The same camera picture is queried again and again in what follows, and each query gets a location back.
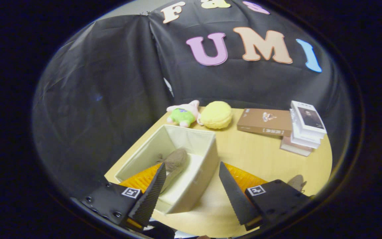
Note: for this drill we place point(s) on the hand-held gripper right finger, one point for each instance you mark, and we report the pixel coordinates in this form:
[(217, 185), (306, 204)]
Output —
[(235, 199)]

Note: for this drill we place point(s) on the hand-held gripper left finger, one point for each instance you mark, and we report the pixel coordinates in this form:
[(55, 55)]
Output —
[(149, 199)]

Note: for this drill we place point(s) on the brown slip-on shoe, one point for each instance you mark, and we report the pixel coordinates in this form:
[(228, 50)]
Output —
[(296, 182), (176, 159)]

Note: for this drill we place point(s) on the beige fabric storage box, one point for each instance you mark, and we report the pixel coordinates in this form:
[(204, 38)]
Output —
[(194, 139)]

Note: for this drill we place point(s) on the brown book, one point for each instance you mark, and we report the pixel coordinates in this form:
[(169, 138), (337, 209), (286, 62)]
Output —
[(264, 121)]

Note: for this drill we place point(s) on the yellow round plush cushion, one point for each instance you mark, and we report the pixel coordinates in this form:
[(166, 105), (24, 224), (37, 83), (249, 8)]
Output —
[(216, 114)]

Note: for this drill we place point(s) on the pink and green plush toy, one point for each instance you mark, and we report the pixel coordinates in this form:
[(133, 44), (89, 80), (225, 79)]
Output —
[(182, 114)]

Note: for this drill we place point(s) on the plain white book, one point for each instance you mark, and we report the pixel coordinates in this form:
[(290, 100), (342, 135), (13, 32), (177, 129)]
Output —
[(303, 137)]

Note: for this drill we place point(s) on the white book with portrait cover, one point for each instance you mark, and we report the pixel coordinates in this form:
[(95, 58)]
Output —
[(308, 116)]

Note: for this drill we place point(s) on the black backdrop cloth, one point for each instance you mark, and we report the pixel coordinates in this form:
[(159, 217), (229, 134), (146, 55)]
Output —
[(95, 66)]

